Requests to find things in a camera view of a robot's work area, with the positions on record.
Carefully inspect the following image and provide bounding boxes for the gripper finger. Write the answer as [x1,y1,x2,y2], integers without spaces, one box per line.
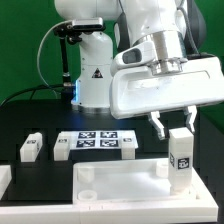
[148,111,166,140]
[184,105,197,133]

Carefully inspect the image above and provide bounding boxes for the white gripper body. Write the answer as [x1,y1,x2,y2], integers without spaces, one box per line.
[110,57,224,119]

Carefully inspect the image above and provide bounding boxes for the white desk top tray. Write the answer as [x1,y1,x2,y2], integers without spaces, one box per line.
[72,158,197,204]

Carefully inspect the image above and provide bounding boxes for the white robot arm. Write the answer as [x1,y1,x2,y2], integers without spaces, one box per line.
[55,0,224,138]

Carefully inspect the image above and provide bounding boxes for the tag marker sheet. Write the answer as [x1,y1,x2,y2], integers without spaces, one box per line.
[57,130,138,150]

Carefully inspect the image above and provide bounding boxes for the white block left edge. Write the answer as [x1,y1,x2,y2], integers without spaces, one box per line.
[0,165,12,200]

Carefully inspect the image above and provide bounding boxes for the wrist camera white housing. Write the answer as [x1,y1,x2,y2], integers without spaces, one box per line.
[110,41,156,76]

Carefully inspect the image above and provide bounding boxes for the camera on black stand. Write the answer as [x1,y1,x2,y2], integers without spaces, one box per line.
[53,17,105,98]

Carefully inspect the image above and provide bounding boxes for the black cables on table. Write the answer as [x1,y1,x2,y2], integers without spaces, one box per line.
[0,83,64,108]

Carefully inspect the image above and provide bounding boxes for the grey camera cable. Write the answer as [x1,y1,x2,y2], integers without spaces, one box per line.
[36,19,73,90]

